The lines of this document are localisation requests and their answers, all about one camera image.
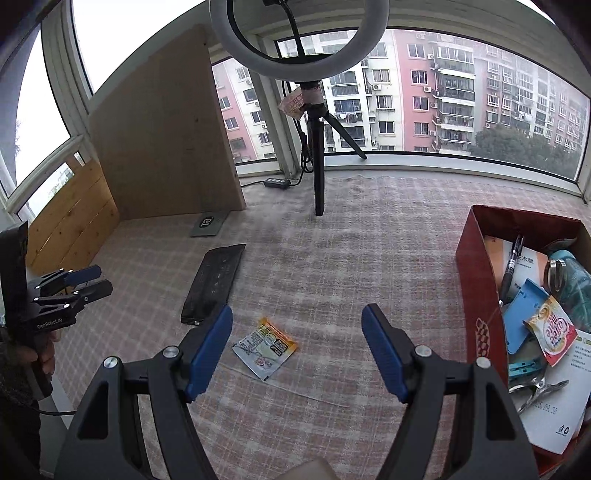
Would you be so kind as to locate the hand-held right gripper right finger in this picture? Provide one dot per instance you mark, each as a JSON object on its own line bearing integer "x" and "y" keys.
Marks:
{"x": 385, "y": 355}

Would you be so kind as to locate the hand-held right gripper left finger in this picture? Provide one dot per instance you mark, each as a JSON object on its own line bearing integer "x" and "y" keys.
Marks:
{"x": 210, "y": 350}

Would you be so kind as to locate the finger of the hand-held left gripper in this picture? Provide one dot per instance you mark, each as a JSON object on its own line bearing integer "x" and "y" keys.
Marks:
{"x": 99, "y": 288}
{"x": 85, "y": 273}

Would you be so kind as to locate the white orange creamer sachet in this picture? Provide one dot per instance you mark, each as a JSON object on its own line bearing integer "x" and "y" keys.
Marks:
{"x": 263, "y": 350}
{"x": 554, "y": 337}

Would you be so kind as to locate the red cardboard box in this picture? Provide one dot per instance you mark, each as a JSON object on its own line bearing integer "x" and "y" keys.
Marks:
{"x": 475, "y": 286}

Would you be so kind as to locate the light blue clip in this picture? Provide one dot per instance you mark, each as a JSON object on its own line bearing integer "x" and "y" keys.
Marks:
{"x": 526, "y": 368}

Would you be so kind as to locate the person's left forearm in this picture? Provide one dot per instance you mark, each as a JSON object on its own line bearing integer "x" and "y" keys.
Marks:
{"x": 14, "y": 392}

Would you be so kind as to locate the person's left hand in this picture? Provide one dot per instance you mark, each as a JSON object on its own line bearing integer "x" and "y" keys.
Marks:
{"x": 44, "y": 353}

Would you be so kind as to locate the pine wood panel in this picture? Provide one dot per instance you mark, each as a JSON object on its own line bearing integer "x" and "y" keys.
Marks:
{"x": 74, "y": 217}

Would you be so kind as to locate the large black packet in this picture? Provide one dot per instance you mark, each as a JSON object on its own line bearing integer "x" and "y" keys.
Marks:
{"x": 212, "y": 286}

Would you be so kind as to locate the grey square card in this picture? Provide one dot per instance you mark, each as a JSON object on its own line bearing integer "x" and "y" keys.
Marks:
{"x": 210, "y": 225}

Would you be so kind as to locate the black pen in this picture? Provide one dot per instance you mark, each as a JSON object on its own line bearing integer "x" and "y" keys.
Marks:
{"x": 512, "y": 267}

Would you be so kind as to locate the silver metal clip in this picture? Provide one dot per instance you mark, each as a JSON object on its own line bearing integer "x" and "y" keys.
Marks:
{"x": 535, "y": 392}

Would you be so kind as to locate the light wooden board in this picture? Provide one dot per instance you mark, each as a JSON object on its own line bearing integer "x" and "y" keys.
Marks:
{"x": 161, "y": 138}

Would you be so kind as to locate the white framed window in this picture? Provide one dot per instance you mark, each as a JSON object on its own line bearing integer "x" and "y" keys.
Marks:
{"x": 46, "y": 115}

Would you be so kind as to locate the white paper booklet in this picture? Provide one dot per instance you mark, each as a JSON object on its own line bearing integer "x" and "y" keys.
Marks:
{"x": 531, "y": 267}

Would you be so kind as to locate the black power strip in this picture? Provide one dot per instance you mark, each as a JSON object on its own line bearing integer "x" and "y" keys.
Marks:
{"x": 277, "y": 182}

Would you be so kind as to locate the white printed leaflet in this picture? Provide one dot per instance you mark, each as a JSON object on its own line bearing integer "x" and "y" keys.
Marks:
{"x": 554, "y": 424}

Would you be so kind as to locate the blue water bottle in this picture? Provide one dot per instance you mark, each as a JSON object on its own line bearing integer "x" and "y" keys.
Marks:
{"x": 577, "y": 286}

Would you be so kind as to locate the paper tag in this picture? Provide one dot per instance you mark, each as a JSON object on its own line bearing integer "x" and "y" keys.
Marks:
{"x": 292, "y": 104}

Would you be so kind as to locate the wide dark framed window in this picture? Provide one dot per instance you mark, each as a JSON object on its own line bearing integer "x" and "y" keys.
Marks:
{"x": 438, "y": 92}

